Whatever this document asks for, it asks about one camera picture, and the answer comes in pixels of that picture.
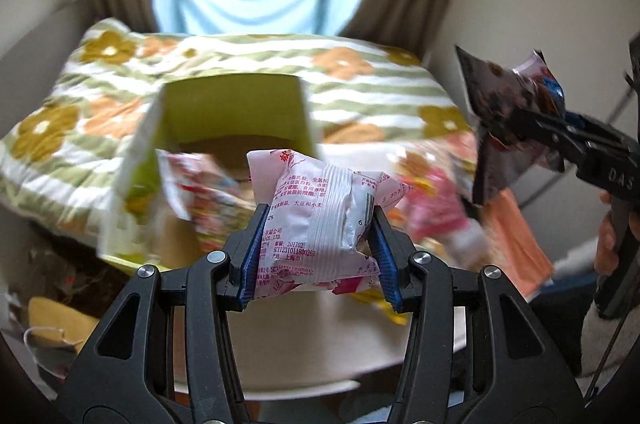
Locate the dark brown snack bag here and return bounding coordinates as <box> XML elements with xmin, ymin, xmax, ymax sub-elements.
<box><xmin>456</xmin><ymin>47</ymin><xmax>565</xmax><ymax>205</ymax></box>

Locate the green white cardboard box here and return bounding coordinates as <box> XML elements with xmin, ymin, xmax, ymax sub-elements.
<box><xmin>98</xmin><ymin>73</ymin><xmax>319</xmax><ymax>272</ymax></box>

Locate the white pink snack packet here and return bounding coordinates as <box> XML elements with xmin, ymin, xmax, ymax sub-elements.
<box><xmin>246</xmin><ymin>149</ymin><xmax>410</xmax><ymax>300</ymax></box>

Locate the person's right hand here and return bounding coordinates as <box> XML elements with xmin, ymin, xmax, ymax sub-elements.
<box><xmin>594</xmin><ymin>191</ymin><xmax>640</xmax><ymax>276</ymax></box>

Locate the yellow object on floor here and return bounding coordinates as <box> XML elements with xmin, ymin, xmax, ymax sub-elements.
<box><xmin>27</xmin><ymin>296</ymin><xmax>99</xmax><ymax>352</ymax></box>

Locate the orange floral towel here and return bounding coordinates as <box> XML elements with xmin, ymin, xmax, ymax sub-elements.
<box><xmin>480</xmin><ymin>189</ymin><xmax>554</xmax><ymax>300</ymax></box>

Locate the pink red snack bag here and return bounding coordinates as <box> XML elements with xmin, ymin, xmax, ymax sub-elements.
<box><xmin>386</xmin><ymin>141</ymin><xmax>487</xmax><ymax>270</ymax></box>

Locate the red white snack bag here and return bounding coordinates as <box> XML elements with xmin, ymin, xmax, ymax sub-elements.
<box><xmin>156</xmin><ymin>149</ymin><xmax>255</xmax><ymax>253</ymax></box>

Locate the floral green striped quilt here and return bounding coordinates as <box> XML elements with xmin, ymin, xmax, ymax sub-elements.
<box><xmin>1</xmin><ymin>19</ymin><xmax>466</xmax><ymax>242</ymax></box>

